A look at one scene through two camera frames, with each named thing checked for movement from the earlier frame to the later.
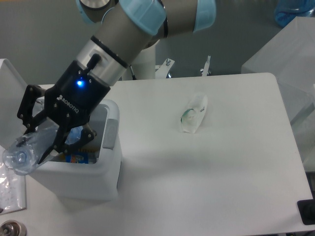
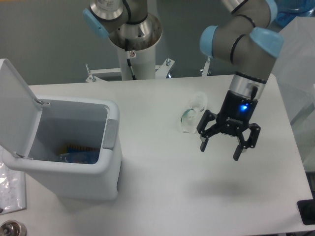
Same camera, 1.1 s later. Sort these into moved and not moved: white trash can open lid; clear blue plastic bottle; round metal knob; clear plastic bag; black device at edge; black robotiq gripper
Moved: clear blue plastic bottle; black robotiq gripper
Not moved: round metal knob; black device at edge; clear plastic bag; white trash can open lid
